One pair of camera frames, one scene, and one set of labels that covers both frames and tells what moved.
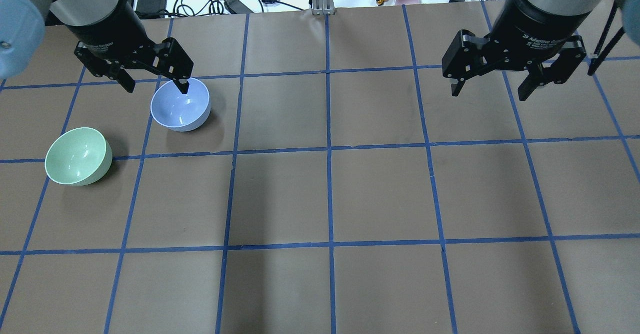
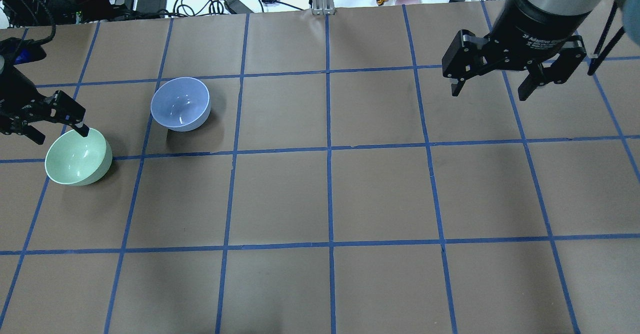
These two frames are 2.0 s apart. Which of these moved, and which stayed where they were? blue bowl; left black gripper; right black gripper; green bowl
Moved: left black gripper
Stayed: green bowl; right black gripper; blue bowl
